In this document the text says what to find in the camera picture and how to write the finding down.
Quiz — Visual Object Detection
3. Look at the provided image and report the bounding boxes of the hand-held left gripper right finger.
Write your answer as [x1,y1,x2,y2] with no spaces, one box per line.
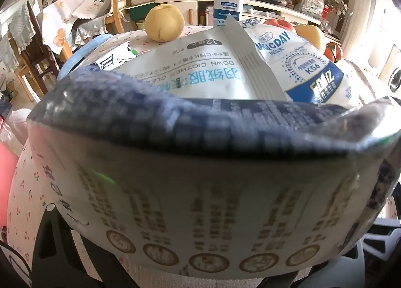
[260,219,401,288]

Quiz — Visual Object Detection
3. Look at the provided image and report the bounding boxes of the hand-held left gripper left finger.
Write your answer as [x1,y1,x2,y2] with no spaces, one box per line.
[31,205,132,288]

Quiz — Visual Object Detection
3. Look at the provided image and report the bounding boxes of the pink plastic bucket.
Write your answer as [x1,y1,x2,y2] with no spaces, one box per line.
[0,141,19,238]

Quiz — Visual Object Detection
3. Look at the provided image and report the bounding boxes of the large grey printed packet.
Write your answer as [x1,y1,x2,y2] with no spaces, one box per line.
[27,67,401,279]

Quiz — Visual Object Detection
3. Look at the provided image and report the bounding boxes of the cherry print tablecloth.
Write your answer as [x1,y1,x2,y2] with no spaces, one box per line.
[6,25,392,288]

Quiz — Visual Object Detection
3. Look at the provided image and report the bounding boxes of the dark wooden chair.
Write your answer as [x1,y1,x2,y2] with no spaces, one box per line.
[19,3,60,101]

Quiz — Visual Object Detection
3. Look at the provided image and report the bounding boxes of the light blue chair backrest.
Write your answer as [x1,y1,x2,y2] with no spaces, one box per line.
[58,34,113,80]

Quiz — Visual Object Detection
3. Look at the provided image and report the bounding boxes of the torn white black-print packet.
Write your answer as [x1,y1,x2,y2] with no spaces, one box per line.
[94,40,140,71]

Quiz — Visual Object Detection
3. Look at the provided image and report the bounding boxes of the white washing machine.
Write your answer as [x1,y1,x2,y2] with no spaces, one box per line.
[388,69,401,92]

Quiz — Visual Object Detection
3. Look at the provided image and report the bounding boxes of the blue and white packet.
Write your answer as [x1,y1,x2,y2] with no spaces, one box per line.
[241,19,370,108]

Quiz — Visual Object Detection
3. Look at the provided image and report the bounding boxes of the orange persimmon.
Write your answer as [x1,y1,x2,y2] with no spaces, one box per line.
[324,42,345,63]

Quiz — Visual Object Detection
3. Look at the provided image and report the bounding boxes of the white wet wipes packet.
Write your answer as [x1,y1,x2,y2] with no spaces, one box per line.
[107,14,287,101]

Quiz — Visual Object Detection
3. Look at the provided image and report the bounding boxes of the dark green basin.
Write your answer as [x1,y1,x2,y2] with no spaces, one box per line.
[127,9,151,21]

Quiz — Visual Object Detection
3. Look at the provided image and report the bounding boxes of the yellow pear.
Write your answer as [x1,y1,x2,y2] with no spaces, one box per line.
[145,4,185,42]

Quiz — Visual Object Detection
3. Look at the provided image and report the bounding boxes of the red apple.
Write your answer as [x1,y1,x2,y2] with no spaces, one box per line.
[263,19,296,33]

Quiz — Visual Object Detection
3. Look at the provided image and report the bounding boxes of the white television cabinet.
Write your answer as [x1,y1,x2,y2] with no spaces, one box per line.
[125,0,323,30]

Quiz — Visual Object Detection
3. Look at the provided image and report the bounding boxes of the clear plastic bag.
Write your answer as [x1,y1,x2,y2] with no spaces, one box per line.
[301,0,325,19]

